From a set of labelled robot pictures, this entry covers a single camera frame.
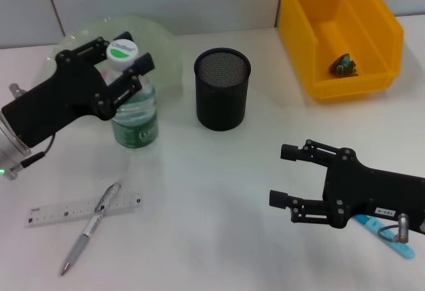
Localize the black mesh pen cup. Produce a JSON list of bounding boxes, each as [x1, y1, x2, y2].
[[193, 48, 252, 133]]

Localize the silver ballpoint pen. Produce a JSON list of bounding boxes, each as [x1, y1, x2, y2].
[[58, 181, 123, 277]]

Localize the pink peach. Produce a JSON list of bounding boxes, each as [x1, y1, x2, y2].
[[99, 66, 116, 84]]

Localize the clear plastic ruler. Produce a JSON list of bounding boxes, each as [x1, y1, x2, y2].
[[25, 189, 143, 228]]

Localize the green plastic scrap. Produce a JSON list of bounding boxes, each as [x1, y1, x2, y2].
[[329, 53, 359, 78]]

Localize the yellow plastic bin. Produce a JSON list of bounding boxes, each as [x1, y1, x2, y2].
[[278, 0, 405, 102]]

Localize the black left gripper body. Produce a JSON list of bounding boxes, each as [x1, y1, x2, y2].
[[1, 50, 116, 148]]

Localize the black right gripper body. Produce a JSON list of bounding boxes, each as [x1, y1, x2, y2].
[[323, 149, 425, 237]]

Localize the green glass fruit bowl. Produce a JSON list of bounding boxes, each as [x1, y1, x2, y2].
[[46, 14, 184, 106]]

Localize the left gripper cable with connector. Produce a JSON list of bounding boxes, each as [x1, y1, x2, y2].
[[9, 83, 56, 174]]

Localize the clear green-label water bottle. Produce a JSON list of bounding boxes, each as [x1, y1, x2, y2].
[[105, 38, 159, 149]]

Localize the blue scissors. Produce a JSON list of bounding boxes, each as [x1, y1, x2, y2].
[[353, 214, 416, 260]]

